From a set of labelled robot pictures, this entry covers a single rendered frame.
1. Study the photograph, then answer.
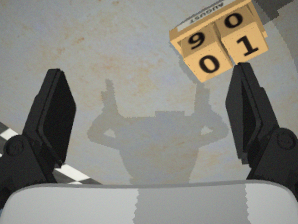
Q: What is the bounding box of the tan wooden tray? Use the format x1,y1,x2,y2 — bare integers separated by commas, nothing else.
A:
169,0,267,56

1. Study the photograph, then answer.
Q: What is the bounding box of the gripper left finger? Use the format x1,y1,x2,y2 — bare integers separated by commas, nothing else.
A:
0,68,76,210

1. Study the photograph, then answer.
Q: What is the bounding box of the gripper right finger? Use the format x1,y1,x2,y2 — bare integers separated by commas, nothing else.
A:
225,62,298,202

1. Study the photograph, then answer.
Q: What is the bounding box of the tan wooden number cube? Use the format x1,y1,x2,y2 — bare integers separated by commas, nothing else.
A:
214,5,269,65
180,24,233,82

